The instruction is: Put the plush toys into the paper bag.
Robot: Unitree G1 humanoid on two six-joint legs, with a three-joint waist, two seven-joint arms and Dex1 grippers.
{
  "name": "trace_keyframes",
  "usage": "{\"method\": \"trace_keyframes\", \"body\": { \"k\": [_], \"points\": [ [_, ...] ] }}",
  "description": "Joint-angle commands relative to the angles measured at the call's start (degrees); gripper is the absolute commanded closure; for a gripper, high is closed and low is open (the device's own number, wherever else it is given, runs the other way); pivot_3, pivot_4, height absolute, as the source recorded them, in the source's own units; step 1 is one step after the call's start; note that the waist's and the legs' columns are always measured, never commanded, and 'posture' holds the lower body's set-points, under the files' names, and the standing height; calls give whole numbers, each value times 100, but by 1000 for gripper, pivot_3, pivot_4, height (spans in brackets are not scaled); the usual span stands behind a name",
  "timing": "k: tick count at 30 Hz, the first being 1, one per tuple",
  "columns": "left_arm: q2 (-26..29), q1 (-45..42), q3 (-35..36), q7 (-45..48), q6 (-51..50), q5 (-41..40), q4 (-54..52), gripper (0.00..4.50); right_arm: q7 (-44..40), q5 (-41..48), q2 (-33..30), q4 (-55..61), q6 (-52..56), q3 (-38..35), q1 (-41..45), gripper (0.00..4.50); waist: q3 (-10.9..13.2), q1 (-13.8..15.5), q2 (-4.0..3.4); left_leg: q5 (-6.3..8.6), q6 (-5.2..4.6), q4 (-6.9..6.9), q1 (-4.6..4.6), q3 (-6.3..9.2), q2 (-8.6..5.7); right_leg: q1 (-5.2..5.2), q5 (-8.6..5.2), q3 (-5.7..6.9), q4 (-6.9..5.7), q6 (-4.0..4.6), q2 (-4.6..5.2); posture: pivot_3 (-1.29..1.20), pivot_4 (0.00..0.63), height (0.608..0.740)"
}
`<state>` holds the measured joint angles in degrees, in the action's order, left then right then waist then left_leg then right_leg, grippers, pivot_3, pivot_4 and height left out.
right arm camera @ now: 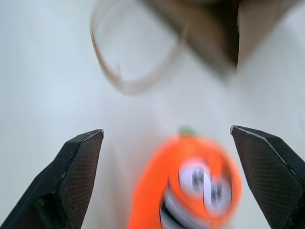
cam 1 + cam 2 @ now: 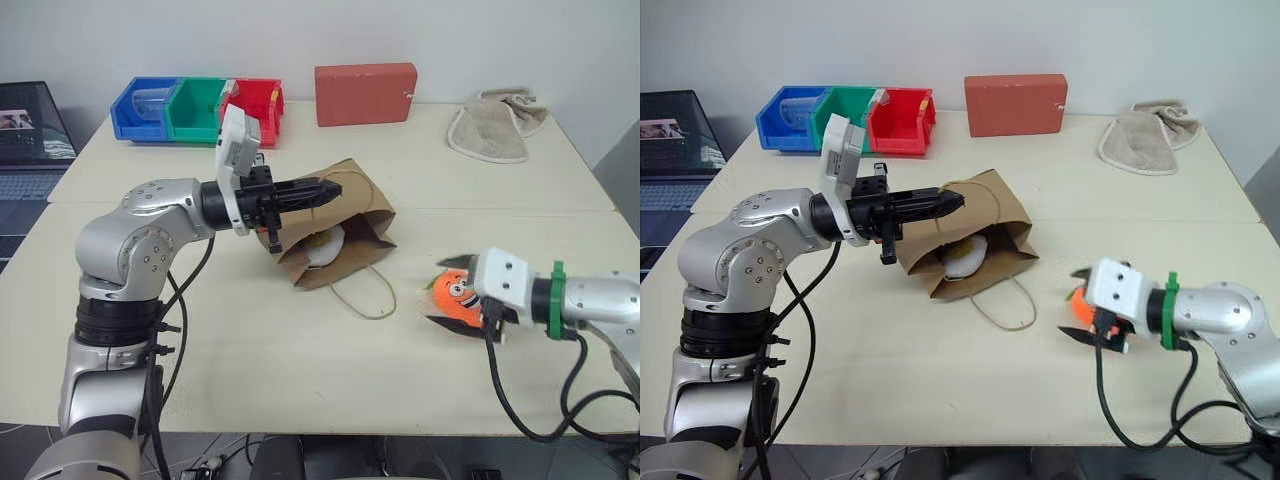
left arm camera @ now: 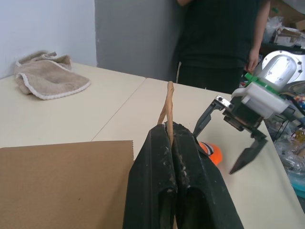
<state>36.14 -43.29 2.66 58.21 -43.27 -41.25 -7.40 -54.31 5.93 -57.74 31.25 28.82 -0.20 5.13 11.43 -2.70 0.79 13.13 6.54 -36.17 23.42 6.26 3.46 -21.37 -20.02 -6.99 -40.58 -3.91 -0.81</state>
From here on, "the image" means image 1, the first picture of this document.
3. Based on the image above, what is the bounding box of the orange plush toy with face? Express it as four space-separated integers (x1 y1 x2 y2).
125 125 243 229

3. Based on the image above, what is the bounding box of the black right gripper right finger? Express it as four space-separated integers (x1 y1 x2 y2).
229 125 305 229

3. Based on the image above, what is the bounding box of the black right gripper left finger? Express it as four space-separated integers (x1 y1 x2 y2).
0 129 104 229

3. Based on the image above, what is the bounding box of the brown paper bag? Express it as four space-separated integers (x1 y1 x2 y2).
90 0 296 96

